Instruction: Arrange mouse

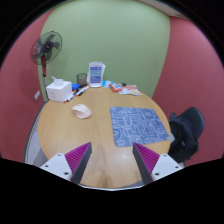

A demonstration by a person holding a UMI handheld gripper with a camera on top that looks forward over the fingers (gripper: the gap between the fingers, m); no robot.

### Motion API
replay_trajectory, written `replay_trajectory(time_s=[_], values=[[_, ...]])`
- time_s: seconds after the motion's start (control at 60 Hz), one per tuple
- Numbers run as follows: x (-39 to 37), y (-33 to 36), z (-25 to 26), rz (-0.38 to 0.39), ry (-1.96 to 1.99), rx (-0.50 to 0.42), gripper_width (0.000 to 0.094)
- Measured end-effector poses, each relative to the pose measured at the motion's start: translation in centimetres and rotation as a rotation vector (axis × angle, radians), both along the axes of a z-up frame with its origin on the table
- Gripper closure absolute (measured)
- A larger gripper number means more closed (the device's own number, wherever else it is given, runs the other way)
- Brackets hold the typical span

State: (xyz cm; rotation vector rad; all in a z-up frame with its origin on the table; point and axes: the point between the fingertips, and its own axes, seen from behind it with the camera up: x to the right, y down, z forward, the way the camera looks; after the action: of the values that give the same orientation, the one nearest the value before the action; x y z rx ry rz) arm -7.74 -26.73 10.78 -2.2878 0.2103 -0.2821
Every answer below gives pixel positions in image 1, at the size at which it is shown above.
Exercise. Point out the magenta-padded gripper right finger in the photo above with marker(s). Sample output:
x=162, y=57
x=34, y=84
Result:
x=163, y=166

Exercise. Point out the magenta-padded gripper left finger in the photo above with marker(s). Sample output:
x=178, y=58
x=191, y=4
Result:
x=60, y=165

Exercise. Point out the beige computer mouse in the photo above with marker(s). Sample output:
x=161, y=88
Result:
x=81, y=111

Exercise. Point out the blue patterned mouse pad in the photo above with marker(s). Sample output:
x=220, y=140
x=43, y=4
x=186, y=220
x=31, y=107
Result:
x=138, y=126

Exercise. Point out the black office chair with jacket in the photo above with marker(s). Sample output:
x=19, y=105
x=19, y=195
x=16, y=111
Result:
x=185, y=133

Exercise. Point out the white tissue box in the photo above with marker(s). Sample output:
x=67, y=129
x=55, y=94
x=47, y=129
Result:
x=59, y=91

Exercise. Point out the red-capped whiteboard marker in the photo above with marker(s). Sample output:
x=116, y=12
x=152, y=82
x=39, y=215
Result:
x=82, y=90

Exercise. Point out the blue whiteboard eraser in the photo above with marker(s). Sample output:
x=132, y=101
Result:
x=75, y=87

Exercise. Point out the white and orange snack packet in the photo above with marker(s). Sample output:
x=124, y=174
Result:
x=130, y=90

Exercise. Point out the dark translucent cup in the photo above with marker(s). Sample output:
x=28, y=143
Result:
x=82, y=80

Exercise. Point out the small black round object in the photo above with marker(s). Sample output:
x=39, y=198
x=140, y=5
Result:
x=124, y=84

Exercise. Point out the light blue packet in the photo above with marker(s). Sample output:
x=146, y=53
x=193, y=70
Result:
x=106, y=83

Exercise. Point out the white chair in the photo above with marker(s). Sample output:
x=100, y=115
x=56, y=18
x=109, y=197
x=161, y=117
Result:
x=104, y=69

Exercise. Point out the standing fan with red pole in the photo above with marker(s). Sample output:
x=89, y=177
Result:
x=45, y=46

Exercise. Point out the white wall outlet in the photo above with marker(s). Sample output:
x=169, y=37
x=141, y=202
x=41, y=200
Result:
x=37, y=95

